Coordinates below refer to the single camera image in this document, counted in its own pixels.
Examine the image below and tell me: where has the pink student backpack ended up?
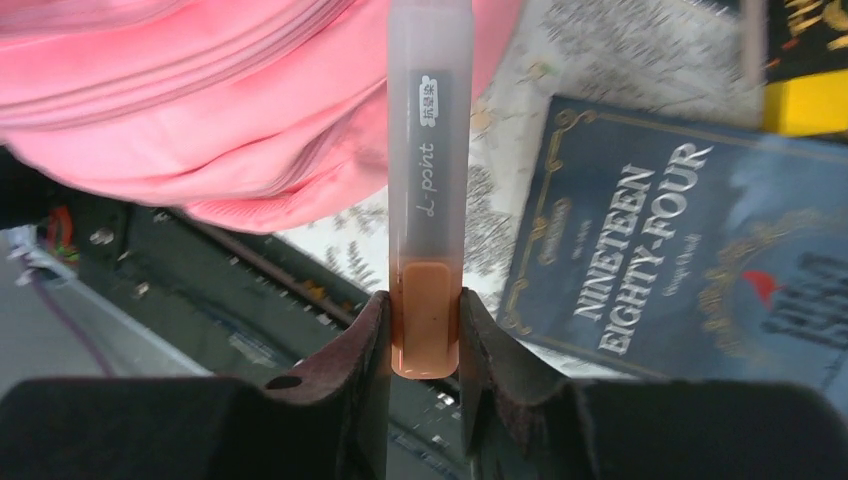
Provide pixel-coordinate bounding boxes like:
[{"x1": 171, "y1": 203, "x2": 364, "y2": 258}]
[{"x1": 0, "y1": 0, "x2": 528, "y2": 234}]

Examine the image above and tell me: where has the orange highlighter marker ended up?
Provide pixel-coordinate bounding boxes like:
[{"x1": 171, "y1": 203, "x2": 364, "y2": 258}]
[{"x1": 387, "y1": 1, "x2": 474, "y2": 379}]

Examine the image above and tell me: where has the yellow wooden block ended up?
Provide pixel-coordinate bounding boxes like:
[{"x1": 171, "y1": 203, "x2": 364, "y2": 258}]
[{"x1": 762, "y1": 69, "x2": 847, "y2": 136}]

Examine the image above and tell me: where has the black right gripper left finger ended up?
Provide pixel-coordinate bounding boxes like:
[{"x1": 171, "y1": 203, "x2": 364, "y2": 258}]
[{"x1": 1, "y1": 292, "x2": 391, "y2": 479}]

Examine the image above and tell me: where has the floral table mat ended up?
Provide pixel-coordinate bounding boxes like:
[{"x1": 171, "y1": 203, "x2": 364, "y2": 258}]
[{"x1": 278, "y1": 0, "x2": 770, "y2": 382}]

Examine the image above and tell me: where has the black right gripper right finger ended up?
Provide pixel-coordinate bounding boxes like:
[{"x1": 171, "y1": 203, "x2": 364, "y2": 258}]
[{"x1": 459, "y1": 290, "x2": 847, "y2": 479}]

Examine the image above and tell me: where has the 169-Storey Treehouse book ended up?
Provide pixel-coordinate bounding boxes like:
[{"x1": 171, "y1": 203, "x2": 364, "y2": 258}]
[{"x1": 765, "y1": 0, "x2": 847, "y2": 83}]

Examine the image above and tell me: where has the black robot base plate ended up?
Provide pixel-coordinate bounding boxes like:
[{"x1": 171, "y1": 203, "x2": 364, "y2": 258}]
[{"x1": 0, "y1": 148, "x2": 478, "y2": 480}]

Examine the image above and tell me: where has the Nineteen Eighty-Four blue book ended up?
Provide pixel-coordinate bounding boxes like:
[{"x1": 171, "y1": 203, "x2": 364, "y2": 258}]
[{"x1": 498, "y1": 96, "x2": 847, "y2": 410}]

